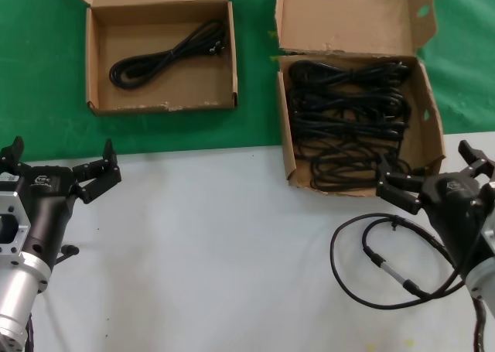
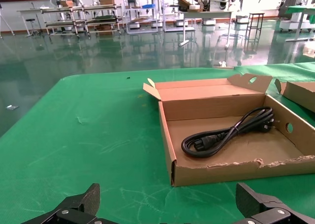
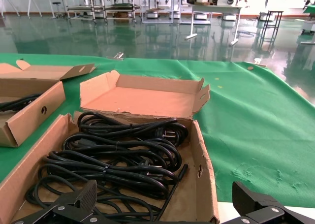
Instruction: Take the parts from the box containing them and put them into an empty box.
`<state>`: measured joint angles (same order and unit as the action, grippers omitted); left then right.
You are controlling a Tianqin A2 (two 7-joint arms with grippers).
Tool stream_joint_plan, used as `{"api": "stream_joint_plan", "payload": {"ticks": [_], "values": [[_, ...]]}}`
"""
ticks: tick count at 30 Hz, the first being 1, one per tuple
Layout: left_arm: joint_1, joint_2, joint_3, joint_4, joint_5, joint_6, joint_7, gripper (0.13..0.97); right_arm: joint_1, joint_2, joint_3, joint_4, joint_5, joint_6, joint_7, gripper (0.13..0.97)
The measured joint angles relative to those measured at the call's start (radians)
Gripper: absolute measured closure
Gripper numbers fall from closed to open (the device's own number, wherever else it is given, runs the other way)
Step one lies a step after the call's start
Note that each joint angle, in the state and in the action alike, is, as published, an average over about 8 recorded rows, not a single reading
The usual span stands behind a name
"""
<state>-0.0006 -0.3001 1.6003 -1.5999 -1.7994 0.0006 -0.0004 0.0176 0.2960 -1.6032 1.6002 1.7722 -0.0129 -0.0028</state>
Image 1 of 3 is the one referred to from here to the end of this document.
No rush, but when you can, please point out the small brown cardboard box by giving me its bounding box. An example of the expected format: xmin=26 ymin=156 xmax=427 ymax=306
xmin=65 ymin=0 xmax=241 ymax=117

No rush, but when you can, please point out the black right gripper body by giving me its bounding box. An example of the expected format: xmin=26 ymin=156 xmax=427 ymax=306
xmin=418 ymin=171 xmax=495 ymax=276

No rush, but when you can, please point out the large torn cardboard box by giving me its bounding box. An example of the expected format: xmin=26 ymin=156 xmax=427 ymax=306
xmin=275 ymin=0 xmax=447 ymax=198

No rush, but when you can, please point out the black robot cable silver connector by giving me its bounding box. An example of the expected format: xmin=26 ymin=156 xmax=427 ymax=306
xmin=329 ymin=212 xmax=489 ymax=352

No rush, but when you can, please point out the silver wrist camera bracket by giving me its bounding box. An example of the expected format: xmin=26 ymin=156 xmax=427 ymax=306
xmin=0 ymin=191 xmax=32 ymax=257

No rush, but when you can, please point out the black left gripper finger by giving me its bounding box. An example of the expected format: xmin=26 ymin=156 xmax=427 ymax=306
xmin=72 ymin=138 xmax=124 ymax=206
xmin=0 ymin=136 xmax=26 ymax=175

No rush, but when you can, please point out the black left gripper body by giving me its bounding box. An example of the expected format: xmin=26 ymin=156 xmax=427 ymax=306
xmin=0 ymin=163 xmax=81 ymax=266

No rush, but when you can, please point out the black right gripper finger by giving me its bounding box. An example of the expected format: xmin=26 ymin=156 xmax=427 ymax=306
xmin=457 ymin=139 xmax=495 ymax=185
xmin=375 ymin=154 xmax=426 ymax=217

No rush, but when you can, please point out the short black angled connector cable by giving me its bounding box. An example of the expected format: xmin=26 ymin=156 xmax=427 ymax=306
xmin=56 ymin=244 xmax=81 ymax=265

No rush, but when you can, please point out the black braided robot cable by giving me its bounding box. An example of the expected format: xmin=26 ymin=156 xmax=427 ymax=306
xmin=24 ymin=312 xmax=39 ymax=352

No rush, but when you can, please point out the black power cord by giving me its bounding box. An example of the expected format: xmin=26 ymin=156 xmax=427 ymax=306
xmin=289 ymin=59 xmax=411 ymax=87
xmin=292 ymin=111 xmax=411 ymax=140
xmin=293 ymin=137 xmax=408 ymax=162
xmin=108 ymin=18 xmax=227 ymax=91
xmin=309 ymin=156 xmax=431 ymax=193
xmin=289 ymin=87 xmax=411 ymax=114

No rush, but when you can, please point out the green table cloth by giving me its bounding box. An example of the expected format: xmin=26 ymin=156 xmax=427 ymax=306
xmin=0 ymin=0 xmax=495 ymax=156

